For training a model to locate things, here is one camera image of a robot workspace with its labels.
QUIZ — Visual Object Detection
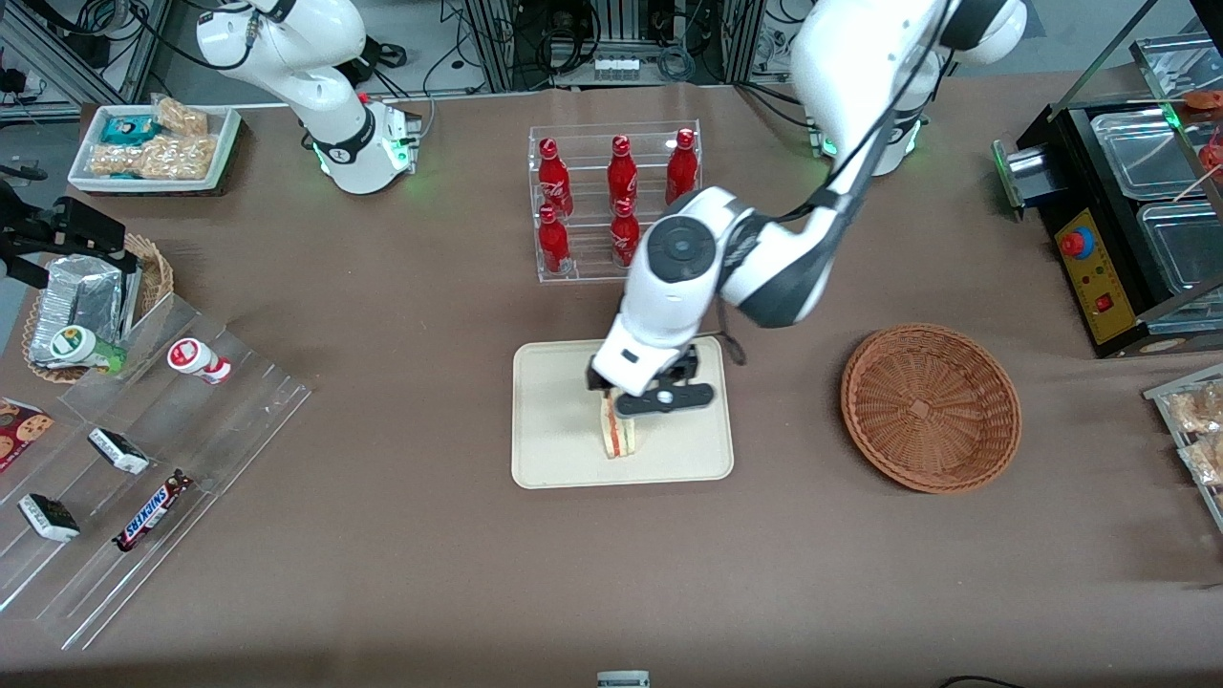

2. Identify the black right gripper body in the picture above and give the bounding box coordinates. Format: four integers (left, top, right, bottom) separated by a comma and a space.
0, 182, 140, 288

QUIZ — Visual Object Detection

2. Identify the triangle sandwich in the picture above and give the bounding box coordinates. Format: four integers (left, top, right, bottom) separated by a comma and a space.
599, 390, 640, 461

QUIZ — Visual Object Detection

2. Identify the cream plastic tray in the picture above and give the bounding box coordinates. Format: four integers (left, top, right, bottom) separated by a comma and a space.
512, 333, 735, 490

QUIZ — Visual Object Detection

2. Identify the small brown wicker basket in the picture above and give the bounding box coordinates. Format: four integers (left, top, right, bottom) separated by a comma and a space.
21, 234, 175, 384

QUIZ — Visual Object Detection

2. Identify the white rectangular snack tray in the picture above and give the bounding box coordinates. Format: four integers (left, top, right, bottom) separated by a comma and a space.
67, 103, 243, 195

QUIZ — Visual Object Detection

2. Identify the large brown wicker basket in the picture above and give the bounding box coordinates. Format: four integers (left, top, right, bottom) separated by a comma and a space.
841, 323, 1022, 495

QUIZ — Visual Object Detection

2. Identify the grey tray with snacks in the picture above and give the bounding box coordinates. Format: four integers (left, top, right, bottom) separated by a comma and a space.
1143, 363, 1223, 536

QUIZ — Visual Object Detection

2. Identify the silver foil pack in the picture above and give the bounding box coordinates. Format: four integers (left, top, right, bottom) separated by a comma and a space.
29, 254, 142, 370

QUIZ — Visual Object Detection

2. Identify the large rice cracker pack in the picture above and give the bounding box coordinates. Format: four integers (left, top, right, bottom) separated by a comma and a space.
90, 134, 219, 181

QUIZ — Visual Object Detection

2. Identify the teal snack pack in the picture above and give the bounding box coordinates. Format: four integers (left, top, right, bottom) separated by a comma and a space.
100, 115, 160, 145

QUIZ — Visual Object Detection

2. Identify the clear acrylic bottle rack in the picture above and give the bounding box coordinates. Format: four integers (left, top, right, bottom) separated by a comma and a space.
528, 119, 703, 285

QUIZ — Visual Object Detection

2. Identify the green white yogurt bottle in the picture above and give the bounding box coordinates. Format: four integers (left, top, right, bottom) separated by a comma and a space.
50, 325, 127, 376

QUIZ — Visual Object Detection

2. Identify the red cola bottle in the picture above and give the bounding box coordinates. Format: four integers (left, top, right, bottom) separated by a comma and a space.
611, 198, 641, 269
608, 135, 639, 206
538, 204, 571, 275
538, 138, 574, 217
666, 128, 698, 205

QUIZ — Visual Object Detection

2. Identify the small rice cracker pack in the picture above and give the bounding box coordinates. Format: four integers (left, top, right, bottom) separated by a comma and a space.
153, 96, 209, 136

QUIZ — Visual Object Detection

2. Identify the red white yogurt bottle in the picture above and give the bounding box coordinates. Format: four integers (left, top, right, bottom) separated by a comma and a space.
167, 337, 232, 386

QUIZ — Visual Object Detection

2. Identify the chocolate chip cookie pack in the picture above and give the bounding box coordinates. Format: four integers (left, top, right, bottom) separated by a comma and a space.
0, 397, 55, 474

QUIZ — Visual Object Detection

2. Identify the black white snack bar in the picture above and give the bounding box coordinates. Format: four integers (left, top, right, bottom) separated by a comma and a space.
88, 427, 151, 476
18, 493, 81, 544

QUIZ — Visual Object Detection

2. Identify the clear acrylic stepped display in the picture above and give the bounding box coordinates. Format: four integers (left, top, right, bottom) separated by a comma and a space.
0, 291, 312, 652

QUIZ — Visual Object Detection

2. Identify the snickers chocolate bar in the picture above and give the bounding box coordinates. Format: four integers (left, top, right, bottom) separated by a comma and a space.
113, 469, 195, 553

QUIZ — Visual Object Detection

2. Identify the black food warmer machine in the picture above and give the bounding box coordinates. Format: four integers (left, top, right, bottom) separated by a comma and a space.
992, 33, 1223, 360

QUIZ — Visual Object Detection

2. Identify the steel food pan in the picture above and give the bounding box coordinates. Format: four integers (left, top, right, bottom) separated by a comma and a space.
1090, 108, 1201, 202
1137, 199, 1223, 299

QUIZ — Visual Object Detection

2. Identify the clear bag rice cracker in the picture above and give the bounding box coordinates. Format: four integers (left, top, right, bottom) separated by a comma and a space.
1177, 435, 1223, 488
1168, 381, 1223, 437

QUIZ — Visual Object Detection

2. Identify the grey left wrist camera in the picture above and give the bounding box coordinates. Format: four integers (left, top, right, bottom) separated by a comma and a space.
616, 381, 717, 419

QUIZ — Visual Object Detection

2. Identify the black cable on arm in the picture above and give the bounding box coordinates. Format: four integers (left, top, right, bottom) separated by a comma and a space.
715, 0, 958, 368

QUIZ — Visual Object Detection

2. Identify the aluminium frame rack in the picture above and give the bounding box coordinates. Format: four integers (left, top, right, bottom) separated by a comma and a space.
464, 0, 767, 94

